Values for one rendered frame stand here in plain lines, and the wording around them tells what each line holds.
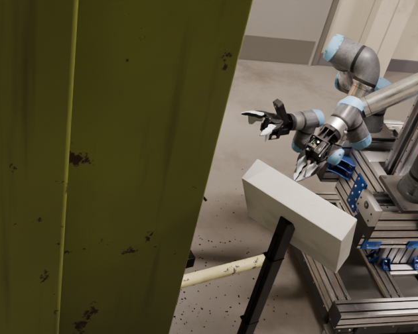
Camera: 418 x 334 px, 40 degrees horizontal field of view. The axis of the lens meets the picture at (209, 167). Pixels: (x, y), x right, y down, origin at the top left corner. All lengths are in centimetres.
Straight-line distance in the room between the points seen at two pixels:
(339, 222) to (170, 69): 63
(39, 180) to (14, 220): 12
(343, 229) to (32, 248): 81
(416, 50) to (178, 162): 432
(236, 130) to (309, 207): 244
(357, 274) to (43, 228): 191
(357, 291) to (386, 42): 281
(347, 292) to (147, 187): 151
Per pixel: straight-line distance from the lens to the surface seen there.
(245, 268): 217
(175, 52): 133
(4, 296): 152
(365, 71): 235
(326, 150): 192
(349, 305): 278
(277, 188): 166
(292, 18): 491
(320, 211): 163
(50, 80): 113
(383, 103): 217
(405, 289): 302
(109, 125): 137
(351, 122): 201
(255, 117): 231
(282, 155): 391
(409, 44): 559
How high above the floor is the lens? 217
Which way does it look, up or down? 37 degrees down
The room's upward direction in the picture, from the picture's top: 14 degrees clockwise
